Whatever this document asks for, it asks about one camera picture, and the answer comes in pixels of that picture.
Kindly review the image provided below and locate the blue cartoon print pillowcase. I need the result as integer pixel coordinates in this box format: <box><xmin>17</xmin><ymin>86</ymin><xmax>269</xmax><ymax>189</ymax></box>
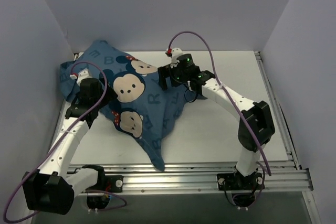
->
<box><xmin>59</xmin><ymin>40</ymin><xmax>203</xmax><ymax>171</ymax></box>

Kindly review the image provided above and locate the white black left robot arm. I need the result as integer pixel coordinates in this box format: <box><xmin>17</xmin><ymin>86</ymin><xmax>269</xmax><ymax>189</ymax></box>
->
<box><xmin>23</xmin><ymin>78</ymin><xmax>117</xmax><ymax>215</ymax></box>

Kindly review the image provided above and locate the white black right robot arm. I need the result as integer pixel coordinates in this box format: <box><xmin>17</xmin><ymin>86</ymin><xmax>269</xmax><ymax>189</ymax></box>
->
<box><xmin>158</xmin><ymin>54</ymin><xmax>275</xmax><ymax>189</ymax></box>

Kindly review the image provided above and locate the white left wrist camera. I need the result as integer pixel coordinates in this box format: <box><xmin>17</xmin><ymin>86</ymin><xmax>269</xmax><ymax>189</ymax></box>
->
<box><xmin>70</xmin><ymin>68</ymin><xmax>92</xmax><ymax>85</ymax></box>

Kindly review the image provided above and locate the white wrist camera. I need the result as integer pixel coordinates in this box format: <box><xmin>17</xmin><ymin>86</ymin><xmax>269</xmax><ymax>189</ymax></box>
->
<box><xmin>70</xmin><ymin>68</ymin><xmax>92</xmax><ymax>85</ymax></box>
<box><xmin>165</xmin><ymin>48</ymin><xmax>183</xmax><ymax>63</ymax></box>

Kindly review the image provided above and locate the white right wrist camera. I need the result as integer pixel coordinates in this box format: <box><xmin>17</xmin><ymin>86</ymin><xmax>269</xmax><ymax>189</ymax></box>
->
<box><xmin>165</xmin><ymin>48</ymin><xmax>183</xmax><ymax>63</ymax></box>

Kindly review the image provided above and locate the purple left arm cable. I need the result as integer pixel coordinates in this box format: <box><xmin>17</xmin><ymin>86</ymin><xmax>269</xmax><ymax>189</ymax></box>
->
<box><xmin>4</xmin><ymin>61</ymin><xmax>128</xmax><ymax>222</ymax></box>

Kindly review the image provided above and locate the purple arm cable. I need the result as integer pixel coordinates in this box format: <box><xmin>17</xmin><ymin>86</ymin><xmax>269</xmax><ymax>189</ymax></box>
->
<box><xmin>167</xmin><ymin>31</ymin><xmax>272</xmax><ymax>177</ymax></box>
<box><xmin>4</xmin><ymin>61</ymin><xmax>128</xmax><ymax>222</ymax></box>

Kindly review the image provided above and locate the aluminium table edge rail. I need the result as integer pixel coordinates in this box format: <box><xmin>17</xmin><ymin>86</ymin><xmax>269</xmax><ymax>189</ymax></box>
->
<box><xmin>48</xmin><ymin>52</ymin><xmax>82</xmax><ymax>152</ymax></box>

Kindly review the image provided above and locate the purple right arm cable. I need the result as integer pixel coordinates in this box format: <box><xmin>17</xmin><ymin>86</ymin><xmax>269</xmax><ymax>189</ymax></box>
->
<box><xmin>167</xmin><ymin>31</ymin><xmax>272</xmax><ymax>177</ymax></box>

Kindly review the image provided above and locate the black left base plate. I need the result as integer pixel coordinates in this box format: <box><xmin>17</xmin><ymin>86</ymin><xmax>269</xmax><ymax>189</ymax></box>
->
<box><xmin>85</xmin><ymin>175</ymin><xmax>123</xmax><ymax>193</ymax></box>

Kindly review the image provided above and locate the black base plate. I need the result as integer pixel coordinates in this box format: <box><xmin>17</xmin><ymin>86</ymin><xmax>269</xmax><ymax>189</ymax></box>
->
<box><xmin>216</xmin><ymin>172</ymin><xmax>265</xmax><ymax>191</ymax></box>
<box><xmin>85</xmin><ymin>175</ymin><xmax>123</xmax><ymax>193</ymax></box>

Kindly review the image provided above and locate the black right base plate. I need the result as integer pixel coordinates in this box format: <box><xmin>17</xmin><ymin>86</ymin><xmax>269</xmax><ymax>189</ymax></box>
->
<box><xmin>216</xmin><ymin>172</ymin><xmax>265</xmax><ymax>191</ymax></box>

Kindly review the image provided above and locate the aluminium right side rail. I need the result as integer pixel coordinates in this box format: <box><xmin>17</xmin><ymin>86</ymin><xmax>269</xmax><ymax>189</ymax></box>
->
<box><xmin>254</xmin><ymin>51</ymin><xmax>302</xmax><ymax>169</ymax></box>

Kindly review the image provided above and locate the aluminium front frame rail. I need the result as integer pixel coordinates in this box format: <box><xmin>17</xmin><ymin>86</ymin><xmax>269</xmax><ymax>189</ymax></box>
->
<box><xmin>28</xmin><ymin>161</ymin><xmax>314</xmax><ymax>196</ymax></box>

